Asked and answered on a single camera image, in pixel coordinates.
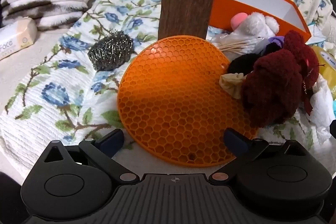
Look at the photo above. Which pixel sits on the blue floral white blanket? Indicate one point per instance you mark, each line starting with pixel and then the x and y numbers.
pixel 64 98

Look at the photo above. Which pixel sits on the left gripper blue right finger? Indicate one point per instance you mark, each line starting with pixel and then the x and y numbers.
pixel 237 143

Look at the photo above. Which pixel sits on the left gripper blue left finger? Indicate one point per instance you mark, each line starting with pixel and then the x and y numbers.
pixel 111 143

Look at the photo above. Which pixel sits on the yellow tape roll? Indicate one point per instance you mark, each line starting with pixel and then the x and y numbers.
pixel 326 68

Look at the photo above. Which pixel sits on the steel wool scrubber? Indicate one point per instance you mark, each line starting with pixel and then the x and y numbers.
pixel 111 52

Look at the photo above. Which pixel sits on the brown wooden block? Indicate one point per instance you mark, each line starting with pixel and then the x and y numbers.
pixel 184 17

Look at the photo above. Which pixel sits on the purple plush cloth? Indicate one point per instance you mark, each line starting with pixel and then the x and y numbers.
pixel 279 40

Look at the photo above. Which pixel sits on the white plush toy pink nose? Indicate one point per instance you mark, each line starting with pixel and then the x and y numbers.
pixel 254 25

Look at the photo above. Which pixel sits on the orange cardboard box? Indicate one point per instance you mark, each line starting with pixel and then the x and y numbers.
pixel 284 11

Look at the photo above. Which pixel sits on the crumpled white tissue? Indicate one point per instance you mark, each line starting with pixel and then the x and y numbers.
pixel 322 113

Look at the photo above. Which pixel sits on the beige scrunchie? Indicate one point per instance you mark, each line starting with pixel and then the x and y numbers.
pixel 232 84

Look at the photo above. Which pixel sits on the black fuzzy scrunchie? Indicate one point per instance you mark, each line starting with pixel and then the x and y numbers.
pixel 245 63

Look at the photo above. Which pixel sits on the orange honeycomb silicone mat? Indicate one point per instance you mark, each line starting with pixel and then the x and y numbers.
pixel 171 103

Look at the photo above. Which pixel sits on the white tissue pack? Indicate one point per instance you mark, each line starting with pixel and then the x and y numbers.
pixel 17 36

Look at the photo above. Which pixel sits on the dark red pompom plush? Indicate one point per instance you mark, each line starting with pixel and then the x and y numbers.
pixel 280 82

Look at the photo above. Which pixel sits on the bag of cotton swabs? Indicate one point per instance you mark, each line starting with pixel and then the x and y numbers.
pixel 234 46

